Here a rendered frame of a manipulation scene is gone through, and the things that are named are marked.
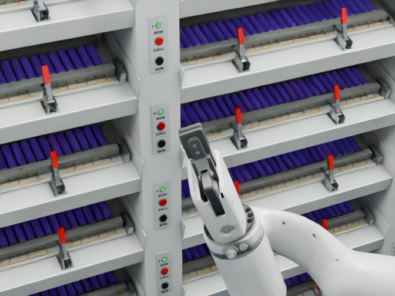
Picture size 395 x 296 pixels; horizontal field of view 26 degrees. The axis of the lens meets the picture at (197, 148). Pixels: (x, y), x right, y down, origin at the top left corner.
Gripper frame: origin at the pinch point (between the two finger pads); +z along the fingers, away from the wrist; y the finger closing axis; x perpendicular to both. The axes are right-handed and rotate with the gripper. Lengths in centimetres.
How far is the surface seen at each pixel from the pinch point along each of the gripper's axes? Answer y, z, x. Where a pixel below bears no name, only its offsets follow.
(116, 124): 68, -35, -25
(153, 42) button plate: 59, -14, -9
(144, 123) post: 57, -30, -17
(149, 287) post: 53, -71, -31
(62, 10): 56, 0, -22
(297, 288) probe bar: 75, -108, -1
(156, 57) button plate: 59, -18, -9
